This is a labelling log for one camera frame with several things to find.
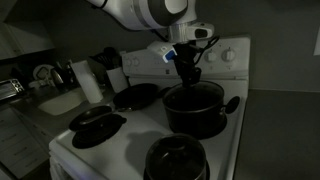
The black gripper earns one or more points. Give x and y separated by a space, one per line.
185 56

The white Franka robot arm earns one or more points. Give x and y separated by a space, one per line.
146 11

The big black pot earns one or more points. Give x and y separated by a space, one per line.
196 120

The small pot lid with knob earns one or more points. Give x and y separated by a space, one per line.
175 150

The small black pot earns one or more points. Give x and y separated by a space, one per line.
175 170

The white stove knob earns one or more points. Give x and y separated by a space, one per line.
127 62
135 61
210 56
228 55

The large black frying pan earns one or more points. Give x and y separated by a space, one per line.
136 95

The white electric stove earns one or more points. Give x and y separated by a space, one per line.
233 133

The white utensil holder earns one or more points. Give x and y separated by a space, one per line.
117 79

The black kitchen utensils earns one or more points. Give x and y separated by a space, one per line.
108 58

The white paper towel roll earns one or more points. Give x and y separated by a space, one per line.
87 83

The black coil stove burner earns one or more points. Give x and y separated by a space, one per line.
96 133

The small black frying pan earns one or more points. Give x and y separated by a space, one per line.
88 116

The white kitchen sink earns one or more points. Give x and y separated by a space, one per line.
61 101

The metal sink faucet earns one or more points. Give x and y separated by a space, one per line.
57 77

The white round countertop appliance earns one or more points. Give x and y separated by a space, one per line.
40 72

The white upper cabinet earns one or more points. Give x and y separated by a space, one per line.
23 40

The silver toaster oven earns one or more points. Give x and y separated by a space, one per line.
11 88

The white lower cabinet drawers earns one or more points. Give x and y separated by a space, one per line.
16 143

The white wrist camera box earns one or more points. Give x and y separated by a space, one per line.
161 50

